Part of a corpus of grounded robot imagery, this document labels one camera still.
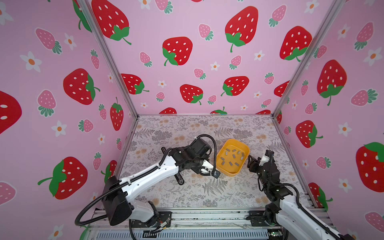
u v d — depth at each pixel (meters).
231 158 0.97
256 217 0.74
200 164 0.66
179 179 0.86
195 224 0.73
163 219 0.74
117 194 0.40
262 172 0.66
